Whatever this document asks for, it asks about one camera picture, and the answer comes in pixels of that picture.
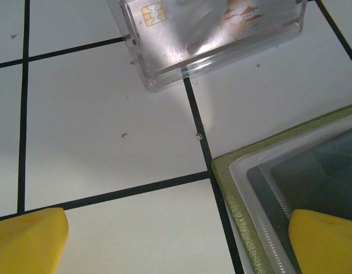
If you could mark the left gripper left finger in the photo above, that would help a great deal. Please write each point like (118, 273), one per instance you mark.
(27, 242)

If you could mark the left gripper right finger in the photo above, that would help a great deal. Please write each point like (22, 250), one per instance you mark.
(327, 245)

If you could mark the dark grey card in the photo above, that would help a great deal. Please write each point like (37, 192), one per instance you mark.
(321, 177)

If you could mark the green card holder wallet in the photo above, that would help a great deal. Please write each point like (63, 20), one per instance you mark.
(236, 199)

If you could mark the clear acrylic card stand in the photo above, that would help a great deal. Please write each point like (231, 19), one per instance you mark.
(170, 77)

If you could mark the white blossom VIP card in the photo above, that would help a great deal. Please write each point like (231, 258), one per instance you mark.
(170, 34)

